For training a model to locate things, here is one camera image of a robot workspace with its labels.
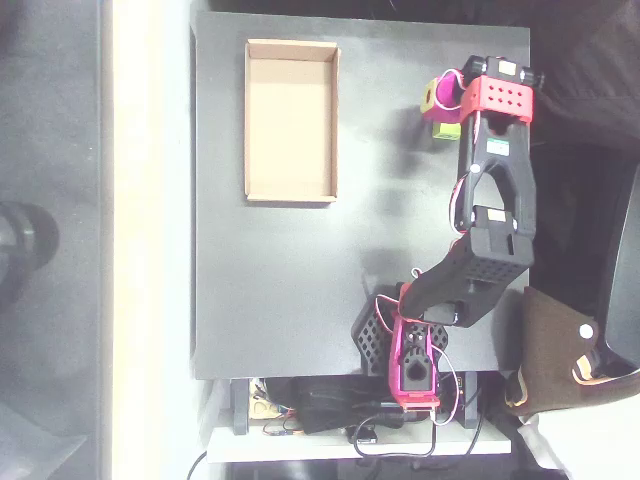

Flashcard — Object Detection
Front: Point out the black perforated arm base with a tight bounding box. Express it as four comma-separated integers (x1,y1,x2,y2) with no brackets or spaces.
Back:
351,299,451,377

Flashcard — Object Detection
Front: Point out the shallow cardboard box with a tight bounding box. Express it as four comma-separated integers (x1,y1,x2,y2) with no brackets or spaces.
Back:
243,38,342,208

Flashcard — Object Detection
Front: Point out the dark grey fabric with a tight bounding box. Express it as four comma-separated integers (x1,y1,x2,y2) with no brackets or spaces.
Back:
528,0,640,157

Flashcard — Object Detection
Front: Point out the black chair part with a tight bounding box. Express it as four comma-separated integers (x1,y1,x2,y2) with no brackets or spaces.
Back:
597,164,640,364

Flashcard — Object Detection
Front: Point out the brown bag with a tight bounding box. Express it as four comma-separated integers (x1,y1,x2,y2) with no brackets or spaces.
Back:
502,285,640,422

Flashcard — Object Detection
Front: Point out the black table clamp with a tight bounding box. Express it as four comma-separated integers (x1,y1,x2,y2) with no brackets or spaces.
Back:
230,378,251,437
463,372,480,430

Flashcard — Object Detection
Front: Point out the black pouch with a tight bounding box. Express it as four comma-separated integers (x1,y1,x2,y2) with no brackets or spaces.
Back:
292,375,401,435

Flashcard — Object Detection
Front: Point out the white cloth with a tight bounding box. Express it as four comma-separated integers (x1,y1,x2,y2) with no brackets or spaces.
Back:
517,392,640,480

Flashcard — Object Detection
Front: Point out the white shelf board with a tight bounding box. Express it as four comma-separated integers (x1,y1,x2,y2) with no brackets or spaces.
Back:
206,423,512,464

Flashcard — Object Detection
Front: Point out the yellow square camera mount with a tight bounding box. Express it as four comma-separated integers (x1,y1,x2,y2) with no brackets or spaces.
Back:
421,78,441,116

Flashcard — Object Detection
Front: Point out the small electronics board with wires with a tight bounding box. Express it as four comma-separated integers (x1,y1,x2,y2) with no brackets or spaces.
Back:
248,378,304,437

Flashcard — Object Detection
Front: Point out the black usb cable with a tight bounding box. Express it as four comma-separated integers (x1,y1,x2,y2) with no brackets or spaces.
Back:
352,389,486,459

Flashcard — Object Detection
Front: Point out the black floor cable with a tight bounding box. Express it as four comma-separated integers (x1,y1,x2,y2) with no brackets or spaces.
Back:
186,449,209,480

